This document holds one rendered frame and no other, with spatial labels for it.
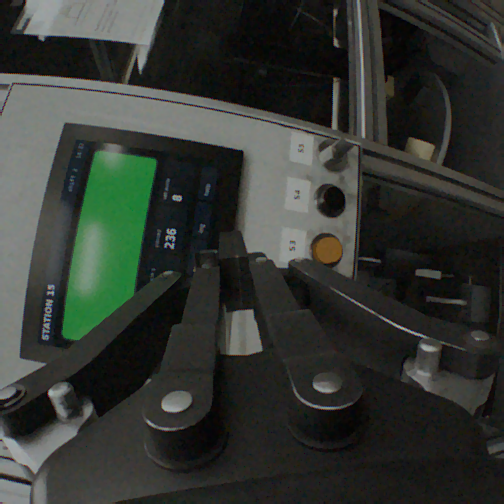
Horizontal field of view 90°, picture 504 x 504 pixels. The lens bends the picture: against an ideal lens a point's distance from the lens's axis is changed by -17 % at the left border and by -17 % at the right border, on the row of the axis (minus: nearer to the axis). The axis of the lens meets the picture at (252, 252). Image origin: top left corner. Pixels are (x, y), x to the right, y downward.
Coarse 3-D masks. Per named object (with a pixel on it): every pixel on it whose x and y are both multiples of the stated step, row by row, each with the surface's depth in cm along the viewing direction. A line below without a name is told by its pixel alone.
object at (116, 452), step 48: (240, 384) 6; (384, 384) 6; (96, 432) 5; (144, 432) 5; (240, 432) 5; (288, 432) 5; (384, 432) 5; (432, 432) 4; (480, 432) 4; (48, 480) 4; (96, 480) 4; (144, 480) 4; (192, 480) 4; (240, 480) 4; (288, 480) 2; (336, 480) 2; (384, 480) 1; (432, 480) 1; (480, 480) 1
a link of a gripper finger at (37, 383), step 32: (160, 288) 12; (128, 320) 9; (160, 320) 11; (64, 352) 8; (96, 352) 8; (128, 352) 9; (160, 352) 11; (32, 384) 6; (96, 384) 7; (128, 384) 9; (0, 416) 5; (32, 416) 6; (32, 480) 6
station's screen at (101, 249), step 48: (96, 144) 28; (96, 192) 28; (144, 192) 29; (192, 192) 30; (96, 240) 28; (144, 240) 29; (192, 240) 30; (48, 288) 26; (96, 288) 27; (48, 336) 26
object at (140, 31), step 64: (0, 0) 32; (64, 0) 34; (128, 0) 36; (192, 0) 39; (256, 0) 41; (320, 0) 44; (0, 64) 31; (64, 64) 34; (128, 64) 36; (192, 64) 38; (256, 64) 40; (320, 64) 42; (384, 192) 42; (384, 256) 41; (448, 256) 44; (448, 320) 43
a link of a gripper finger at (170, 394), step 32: (192, 288) 12; (192, 320) 9; (224, 320) 13; (192, 352) 7; (224, 352) 10; (160, 384) 5; (192, 384) 5; (160, 416) 4; (192, 416) 4; (160, 448) 4; (192, 448) 4
